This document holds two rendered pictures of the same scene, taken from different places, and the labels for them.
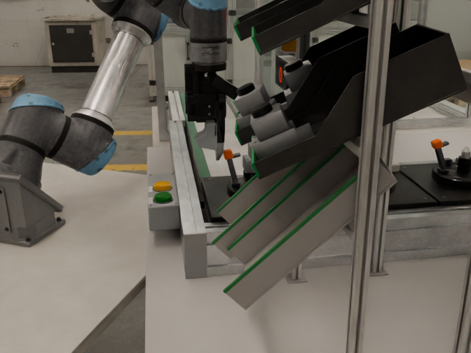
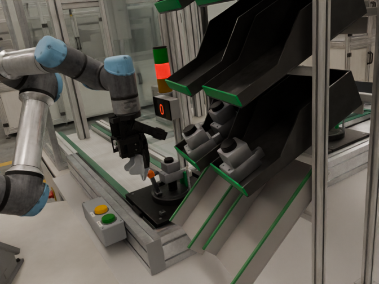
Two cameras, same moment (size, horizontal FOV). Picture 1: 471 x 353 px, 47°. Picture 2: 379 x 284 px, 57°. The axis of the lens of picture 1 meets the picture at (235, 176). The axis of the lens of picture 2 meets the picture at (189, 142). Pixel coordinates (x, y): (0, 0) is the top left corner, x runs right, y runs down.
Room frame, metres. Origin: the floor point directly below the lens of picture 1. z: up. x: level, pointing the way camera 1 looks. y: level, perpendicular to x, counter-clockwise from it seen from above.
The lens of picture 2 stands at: (0.20, 0.25, 1.49)
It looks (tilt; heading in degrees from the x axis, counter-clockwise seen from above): 19 degrees down; 339
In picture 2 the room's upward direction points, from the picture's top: 7 degrees counter-clockwise
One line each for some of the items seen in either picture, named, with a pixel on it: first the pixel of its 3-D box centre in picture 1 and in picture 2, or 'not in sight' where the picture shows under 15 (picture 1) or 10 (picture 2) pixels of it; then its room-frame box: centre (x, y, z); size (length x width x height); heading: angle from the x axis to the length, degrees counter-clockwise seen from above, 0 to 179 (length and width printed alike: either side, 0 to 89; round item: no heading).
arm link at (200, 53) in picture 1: (209, 52); (126, 105); (1.14, 0.05, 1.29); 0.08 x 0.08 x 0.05
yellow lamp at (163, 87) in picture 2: (291, 40); (164, 84); (1.36, -0.14, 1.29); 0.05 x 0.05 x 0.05
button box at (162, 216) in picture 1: (162, 199); (102, 218); (1.21, 0.17, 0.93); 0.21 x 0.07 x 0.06; 8
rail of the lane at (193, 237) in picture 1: (184, 176); (104, 195); (1.40, 0.14, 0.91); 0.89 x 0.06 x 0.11; 8
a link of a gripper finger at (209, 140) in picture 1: (209, 142); (138, 169); (1.12, 0.05, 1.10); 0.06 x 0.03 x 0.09; 98
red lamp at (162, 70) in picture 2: not in sight; (162, 70); (1.36, -0.14, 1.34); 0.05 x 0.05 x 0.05
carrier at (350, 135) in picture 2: not in sight; (327, 125); (1.26, -0.79, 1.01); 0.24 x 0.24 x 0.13; 8
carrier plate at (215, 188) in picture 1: (257, 195); (173, 196); (1.15, -0.05, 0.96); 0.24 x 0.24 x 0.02; 8
